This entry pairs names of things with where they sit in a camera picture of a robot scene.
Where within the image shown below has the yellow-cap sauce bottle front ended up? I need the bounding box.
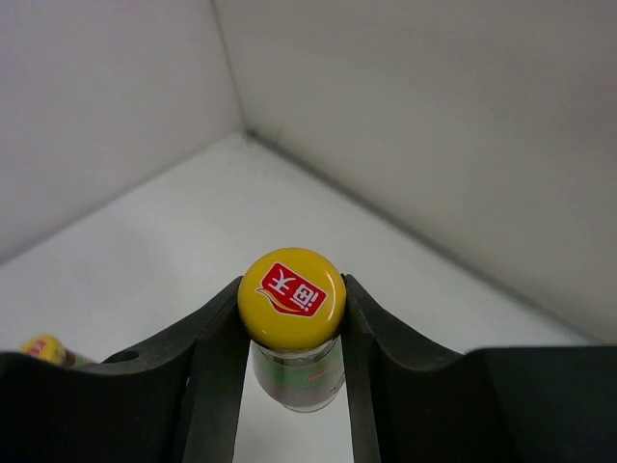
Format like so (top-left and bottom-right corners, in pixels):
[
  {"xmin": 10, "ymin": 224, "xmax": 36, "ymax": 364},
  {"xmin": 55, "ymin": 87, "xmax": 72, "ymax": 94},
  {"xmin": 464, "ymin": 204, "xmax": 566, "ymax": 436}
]
[{"xmin": 19, "ymin": 335, "xmax": 95, "ymax": 368}]

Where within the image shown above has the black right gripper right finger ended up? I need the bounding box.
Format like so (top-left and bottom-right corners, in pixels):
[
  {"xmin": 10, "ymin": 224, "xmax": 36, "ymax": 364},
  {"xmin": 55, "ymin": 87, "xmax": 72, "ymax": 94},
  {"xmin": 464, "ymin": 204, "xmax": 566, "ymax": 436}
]
[{"xmin": 341, "ymin": 276, "xmax": 616, "ymax": 462}]

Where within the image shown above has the yellow-cap sauce bottle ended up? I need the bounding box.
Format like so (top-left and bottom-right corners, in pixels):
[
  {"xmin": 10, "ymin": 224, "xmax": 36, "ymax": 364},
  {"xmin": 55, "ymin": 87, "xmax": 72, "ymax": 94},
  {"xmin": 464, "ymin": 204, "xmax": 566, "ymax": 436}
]
[
  {"xmin": 237, "ymin": 248, "xmax": 346, "ymax": 413},
  {"xmin": 19, "ymin": 335, "xmax": 95, "ymax": 368}
]

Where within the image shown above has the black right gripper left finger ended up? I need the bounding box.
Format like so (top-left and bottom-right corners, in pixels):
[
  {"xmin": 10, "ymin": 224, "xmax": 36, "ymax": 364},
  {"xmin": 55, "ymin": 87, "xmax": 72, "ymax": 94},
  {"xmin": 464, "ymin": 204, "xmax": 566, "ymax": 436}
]
[{"xmin": 1, "ymin": 282, "xmax": 250, "ymax": 462}]

